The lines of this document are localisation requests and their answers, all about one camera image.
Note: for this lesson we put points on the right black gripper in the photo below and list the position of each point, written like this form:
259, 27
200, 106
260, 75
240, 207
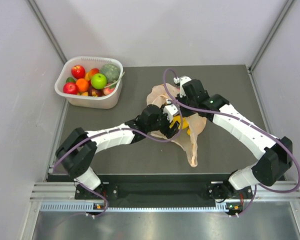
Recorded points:
184, 113

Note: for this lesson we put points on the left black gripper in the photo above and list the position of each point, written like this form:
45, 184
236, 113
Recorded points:
169, 132

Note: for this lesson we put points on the yellow banana bunch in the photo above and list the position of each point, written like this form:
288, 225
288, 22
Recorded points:
181, 123

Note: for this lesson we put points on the translucent orange plastic bag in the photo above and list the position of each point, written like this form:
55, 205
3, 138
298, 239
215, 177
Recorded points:
191, 128

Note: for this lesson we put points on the red apple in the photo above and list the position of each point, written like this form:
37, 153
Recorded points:
70, 88
78, 71

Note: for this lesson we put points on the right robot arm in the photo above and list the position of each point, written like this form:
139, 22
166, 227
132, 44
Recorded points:
272, 153

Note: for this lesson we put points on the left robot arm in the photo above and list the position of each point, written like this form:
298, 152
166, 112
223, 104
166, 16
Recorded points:
78, 150

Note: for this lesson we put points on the white plastic fruit basket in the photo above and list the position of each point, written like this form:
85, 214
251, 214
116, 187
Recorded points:
89, 62

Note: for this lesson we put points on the orange fruit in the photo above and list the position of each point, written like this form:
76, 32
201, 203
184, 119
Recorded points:
82, 85

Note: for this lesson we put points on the pink peach with leaf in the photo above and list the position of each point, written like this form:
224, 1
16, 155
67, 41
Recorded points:
108, 89

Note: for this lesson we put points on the green cantaloupe melon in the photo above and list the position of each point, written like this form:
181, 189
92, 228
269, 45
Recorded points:
111, 72

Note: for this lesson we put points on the green apple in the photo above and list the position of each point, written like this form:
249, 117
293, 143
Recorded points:
98, 81

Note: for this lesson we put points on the dark red plum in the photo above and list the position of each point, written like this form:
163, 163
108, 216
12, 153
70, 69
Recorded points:
93, 92

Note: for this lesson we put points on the orange yellow mango in basket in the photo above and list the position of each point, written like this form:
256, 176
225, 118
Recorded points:
91, 73

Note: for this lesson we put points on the red apple in basket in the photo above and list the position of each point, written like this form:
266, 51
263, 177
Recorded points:
78, 71

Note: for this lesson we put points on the small green lime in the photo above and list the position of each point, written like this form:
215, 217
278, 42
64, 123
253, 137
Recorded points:
70, 80

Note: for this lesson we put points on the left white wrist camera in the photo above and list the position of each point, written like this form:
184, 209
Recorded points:
170, 110

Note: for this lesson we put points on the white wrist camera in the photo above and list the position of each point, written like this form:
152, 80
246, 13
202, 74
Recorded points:
170, 110
180, 82

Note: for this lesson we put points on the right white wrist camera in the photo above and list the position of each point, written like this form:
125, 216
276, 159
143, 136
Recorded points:
180, 82

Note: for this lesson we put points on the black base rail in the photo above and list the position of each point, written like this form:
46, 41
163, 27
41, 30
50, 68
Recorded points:
167, 190

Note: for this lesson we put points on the aluminium frame rail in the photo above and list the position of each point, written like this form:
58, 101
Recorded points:
68, 197

